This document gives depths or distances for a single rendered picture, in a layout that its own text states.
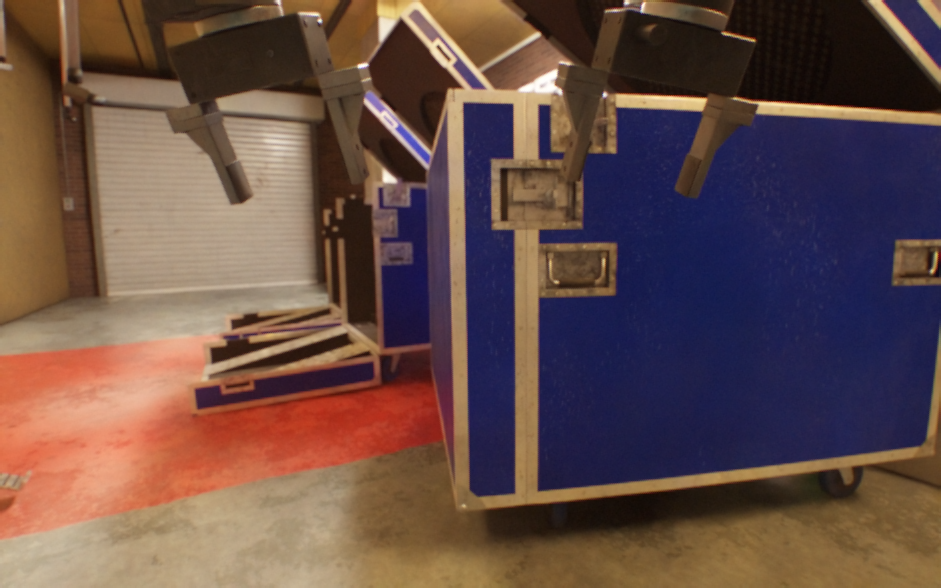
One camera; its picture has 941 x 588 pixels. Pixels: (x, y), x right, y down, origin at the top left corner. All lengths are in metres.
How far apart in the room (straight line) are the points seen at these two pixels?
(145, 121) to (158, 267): 2.08
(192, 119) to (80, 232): 7.75
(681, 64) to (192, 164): 7.80
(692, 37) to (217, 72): 0.42
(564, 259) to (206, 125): 0.64
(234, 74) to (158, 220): 7.55
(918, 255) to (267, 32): 1.36
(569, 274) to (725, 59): 0.52
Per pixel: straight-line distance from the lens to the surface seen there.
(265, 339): 3.01
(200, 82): 0.51
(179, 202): 8.02
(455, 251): 0.85
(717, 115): 0.53
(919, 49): 1.44
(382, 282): 2.18
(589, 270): 0.93
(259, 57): 0.48
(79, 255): 8.26
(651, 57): 0.47
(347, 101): 0.47
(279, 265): 8.06
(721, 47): 0.50
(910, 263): 1.42
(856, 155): 1.27
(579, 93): 0.47
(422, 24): 2.45
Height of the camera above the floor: 0.69
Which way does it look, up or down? 7 degrees down
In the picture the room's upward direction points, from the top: 1 degrees counter-clockwise
